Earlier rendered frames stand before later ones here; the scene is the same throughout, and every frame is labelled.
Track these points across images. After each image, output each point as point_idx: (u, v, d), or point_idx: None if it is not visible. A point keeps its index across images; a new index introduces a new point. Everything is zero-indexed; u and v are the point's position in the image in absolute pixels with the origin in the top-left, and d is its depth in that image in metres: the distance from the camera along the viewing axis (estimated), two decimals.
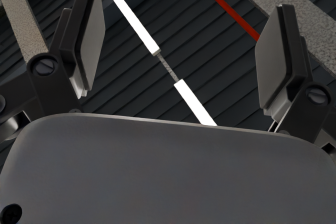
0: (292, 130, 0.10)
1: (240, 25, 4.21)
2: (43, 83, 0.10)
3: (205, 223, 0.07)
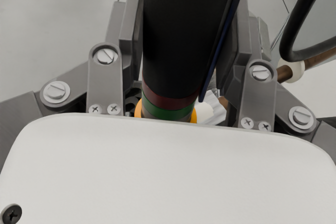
0: (252, 114, 0.10)
1: None
2: (98, 70, 0.11)
3: (205, 223, 0.07)
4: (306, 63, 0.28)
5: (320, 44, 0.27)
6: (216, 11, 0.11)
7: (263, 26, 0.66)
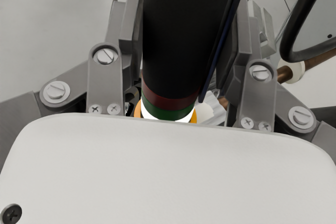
0: (252, 114, 0.10)
1: None
2: (98, 70, 0.11)
3: (205, 223, 0.07)
4: (306, 63, 0.28)
5: (320, 45, 0.27)
6: (217, 10, 0.11)
7: (268, 17, 0.64)
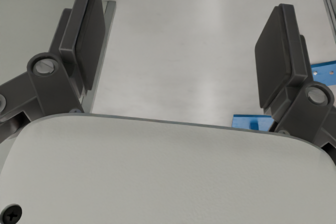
0: (292, 130, 0.10)
1: None
2: (43, 83, 0.10)
3: (205, 223, 0.07)
4: None
5: None
6: None
7: None
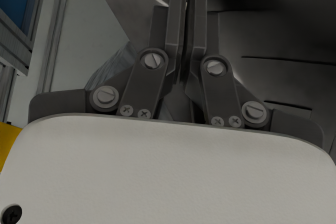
0: (219, 112, 0.10)
1: None
2: (141, 72, 0.11)
3: (205, 223, 0.07)
4: None
5: None
6: None
7: None
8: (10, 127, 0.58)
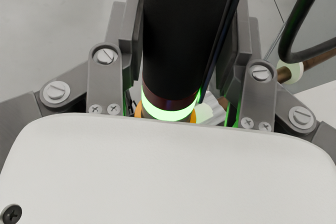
0: (252, 114, 0.10)
1: None
2: (98, 70, 0.11)
3: (205, 223, 0.07)
4: (304, 64, 0.28)
5: (319, 46, 0.27)
6: (215, 14, 0.11)
7: None
8: None
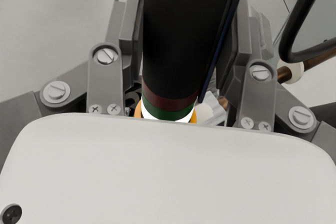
0: (252, 114, 0.10)
1: None
2: (98, 70, 0.11)
3: (205, 223, 0.07)
4: (305, 64, 0.28)
5: (319, 46, 0.27)
6: (215, 13, 0.11)
7: (265, 22, 0.65)
8: None
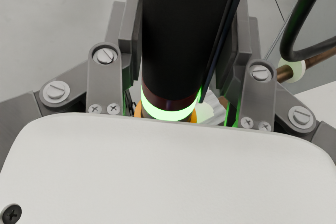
0: (252, 114, 0.10)
1: None
2: (98, 70, 0.11)
3: (205, 223, 0.07)
4: (307, 62, 0.28)
5: (321, 44, 0.27)
6: (216, 13, 0.11)
7: None
8: None
